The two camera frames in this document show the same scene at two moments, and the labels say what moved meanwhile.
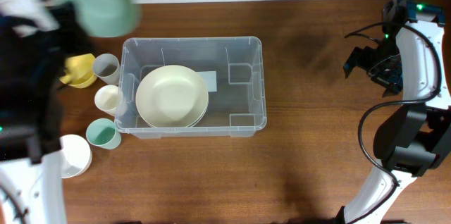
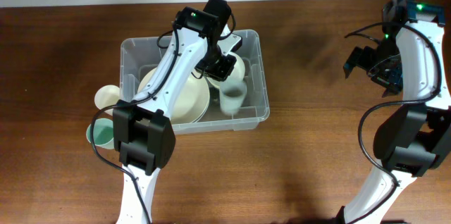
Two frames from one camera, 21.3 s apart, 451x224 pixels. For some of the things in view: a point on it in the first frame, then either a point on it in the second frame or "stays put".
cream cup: (108, 98) stays put
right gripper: (392, 82) stays put
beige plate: (172, 96) stays put
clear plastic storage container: (191, 87) stays put
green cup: (102, 132) stays put
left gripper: (60, 27) → (221, 75)
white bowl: (76, 156) → (236, 75)
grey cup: (106, 67) → (232, 95)
